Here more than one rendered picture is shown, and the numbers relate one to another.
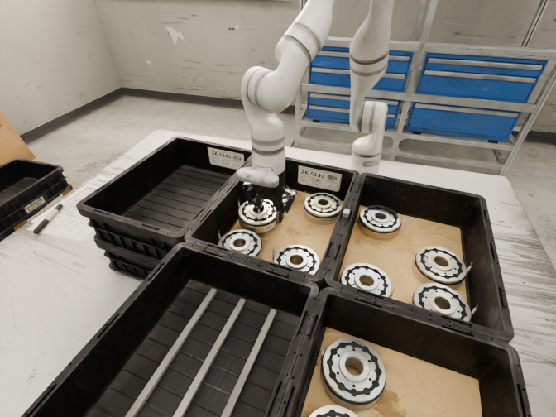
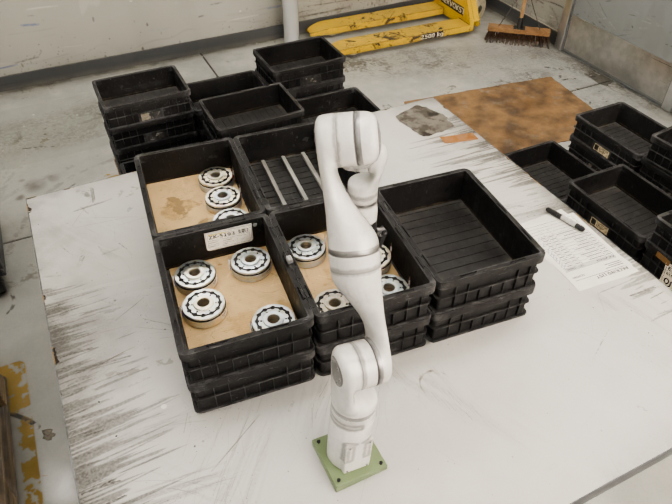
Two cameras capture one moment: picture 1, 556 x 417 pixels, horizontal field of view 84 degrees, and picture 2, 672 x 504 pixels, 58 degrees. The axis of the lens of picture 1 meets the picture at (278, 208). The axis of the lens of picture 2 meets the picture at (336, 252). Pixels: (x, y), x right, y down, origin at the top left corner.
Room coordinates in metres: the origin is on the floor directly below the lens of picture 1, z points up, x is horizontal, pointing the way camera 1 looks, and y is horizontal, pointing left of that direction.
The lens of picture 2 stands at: (1.40, -0.78, 1.93)
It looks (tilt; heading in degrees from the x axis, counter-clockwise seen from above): 42 degrees down; 138
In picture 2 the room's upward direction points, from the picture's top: straight up
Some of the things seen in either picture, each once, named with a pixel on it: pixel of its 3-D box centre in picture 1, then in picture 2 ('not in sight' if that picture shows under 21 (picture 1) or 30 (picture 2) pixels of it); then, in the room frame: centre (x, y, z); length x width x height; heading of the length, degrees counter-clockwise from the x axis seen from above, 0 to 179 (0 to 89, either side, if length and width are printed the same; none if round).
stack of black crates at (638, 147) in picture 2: not in sight; (618, 158); (0.48, 1.85, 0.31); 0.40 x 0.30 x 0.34; 164
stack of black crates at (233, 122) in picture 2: not in sight; (255, 148); (-0.67, 0.57, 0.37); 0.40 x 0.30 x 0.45; 74
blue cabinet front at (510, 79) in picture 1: (468, 99); not in sight; (2.18, -1.35, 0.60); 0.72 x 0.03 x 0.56; 74
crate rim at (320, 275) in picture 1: (283, 204); (347, 249); (0.58, -0.01, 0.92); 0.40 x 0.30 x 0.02; 158
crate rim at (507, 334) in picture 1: (414, 237); (228, 279); (0.47, -0.29, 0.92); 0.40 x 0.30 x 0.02; 158
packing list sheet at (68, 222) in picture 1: (88, 203); (574, 247); (0.86, 0.67, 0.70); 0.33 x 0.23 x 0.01; 164
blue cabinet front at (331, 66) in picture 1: (354, 88); not in sight; (2.40, -0.58, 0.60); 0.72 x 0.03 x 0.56; 74
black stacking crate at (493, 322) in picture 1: (408, 253); (231, 294); (0.47, -0.29, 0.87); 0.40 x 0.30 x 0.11; 158
